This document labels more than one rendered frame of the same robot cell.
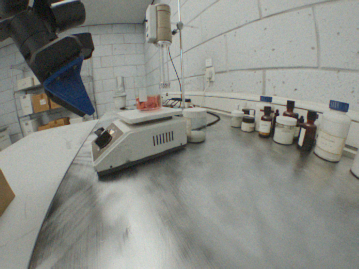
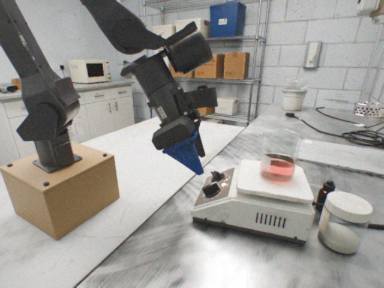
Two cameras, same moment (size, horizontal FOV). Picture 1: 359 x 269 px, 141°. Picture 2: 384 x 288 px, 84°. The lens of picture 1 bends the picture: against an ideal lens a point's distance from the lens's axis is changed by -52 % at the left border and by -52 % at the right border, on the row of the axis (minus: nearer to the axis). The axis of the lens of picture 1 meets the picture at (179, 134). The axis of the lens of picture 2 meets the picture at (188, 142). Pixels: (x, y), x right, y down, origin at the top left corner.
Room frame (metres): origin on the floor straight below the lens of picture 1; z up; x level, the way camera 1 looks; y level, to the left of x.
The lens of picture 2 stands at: (-0.03, -0.12, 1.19)
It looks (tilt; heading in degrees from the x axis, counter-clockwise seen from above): 21 degrees down; 54
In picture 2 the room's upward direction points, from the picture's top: straight up
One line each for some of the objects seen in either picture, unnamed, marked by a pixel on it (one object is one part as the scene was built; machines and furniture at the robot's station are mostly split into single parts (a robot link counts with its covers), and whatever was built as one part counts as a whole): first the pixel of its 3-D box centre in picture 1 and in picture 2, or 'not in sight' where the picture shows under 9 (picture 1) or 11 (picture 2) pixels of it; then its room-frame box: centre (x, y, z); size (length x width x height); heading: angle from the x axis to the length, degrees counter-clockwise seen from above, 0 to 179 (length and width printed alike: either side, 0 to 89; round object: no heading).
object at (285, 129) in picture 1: (285, 129); not in sight; (0.28, -0.28, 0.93); 0.06 x 0.06 x 0.07
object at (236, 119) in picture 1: (237, 119); not in sight; (0.44, -0.21, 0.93); 0.05 x 0.05 x 0.05
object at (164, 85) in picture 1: (163, 65); (378, 69); (0.74, 0.07, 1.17); 0.07 x 0.07 x 0.25
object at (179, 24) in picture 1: (176, 28); not in sight; (0.82, -0.01, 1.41); 0.25 x 0.11 x 0.05; 114
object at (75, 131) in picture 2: not in sight; (74, 131); (0.32, 2.65, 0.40); 0.24 x 0.01 x 0.30; 24
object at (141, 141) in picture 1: (139, 133); (254, 195); (0.28, 0.09, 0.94); 0.22 x 0.13 x 0.08; 126
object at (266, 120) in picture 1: (266, 121); not in sight; (0.33, -0.25, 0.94); 0.04 x 0.04 x 0.09
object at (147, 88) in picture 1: (147, 93); (278, 156); (0.30, 0.07, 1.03); 0.07 x 0.06 x 0.08; 32
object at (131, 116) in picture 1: (147, 112); (271, 177); (0.30, 0.07, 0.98); 0.12 x 0.12 x 0.01; 36
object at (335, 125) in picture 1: (334, 129); not in sight; (0.18, -0.35, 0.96); 0.07 x 0.07 x 0.13
